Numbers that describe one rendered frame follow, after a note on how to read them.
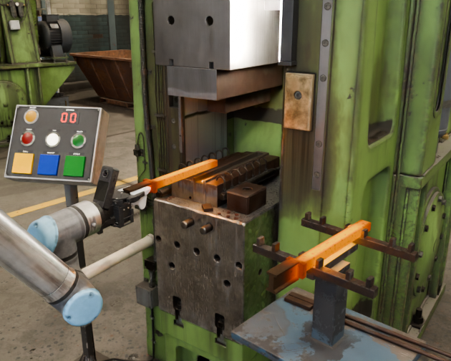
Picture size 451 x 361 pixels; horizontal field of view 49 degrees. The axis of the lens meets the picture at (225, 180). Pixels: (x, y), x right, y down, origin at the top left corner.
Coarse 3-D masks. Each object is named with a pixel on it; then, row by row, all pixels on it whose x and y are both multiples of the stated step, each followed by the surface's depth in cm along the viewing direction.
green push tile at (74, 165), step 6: (66, 156) 177; (72, 156) 177; (78, 156) 176; (84, 156) 176; (66, 162) 177; (72, 162) 176; (78, 162) 176; (84, 162) 176; (66, 168) 176; (72, 168) 176; (78, 168) 176; (66, 174) 176; (72, 174) 175; (78, 174) 175
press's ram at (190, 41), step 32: (160, 0) 154; (192, 0) 148; (224, 0) 141; (256, 0) 151; (160, 32) 158; (192, 32) 151; (224, 32) 144; (256, 32) 155; (160, 64) 162; (192, 64) 154; (224, 64) 147; (256, 64) 158
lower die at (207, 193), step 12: (228, 156) 198; (240, 156) 195; (264, 156) 194; (276, 156) 194; (216, 168) 176; (252, 168) 179; (264, 168) 186; (180, 180) 170; (192, 180) 167; (204, 180) 164; (216, 180) 166; (228, 180) 167; (264, 180) 187; (180, 192) 172; (192, 192) 169; (204, 192) 165; (216, 192) 162; (216, 204) 164
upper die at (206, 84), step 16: (272, 64) 176; (176, 80) 159; (192, 80) 156; (208, 80) 152; (224, 80) 154; (240, 80) 161; (256, 80) 169; (272, 80) 178; (192, 96) 157; (208, 96) 154; (224, 96) 155
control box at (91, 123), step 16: (16, 112) 185; (48, 112) 183; (64, 112) 181; (80, 112) 181; (96, 112) 180; (16, 128) 183; (32, 128) 182; (48, 128) 181; (64, 128) 180; (80, 128) 179; (96, 128) 178; (16, 144) 182; (32, 144) 181; (48, 144) 180; (64, 144) 179; (96, 144) 177; (64, 160) 178; (96, 160) 178; (16, 176) 179; (32, 176) 178; (48, 176) 177; (64, 176) 176; (96, 176) 179
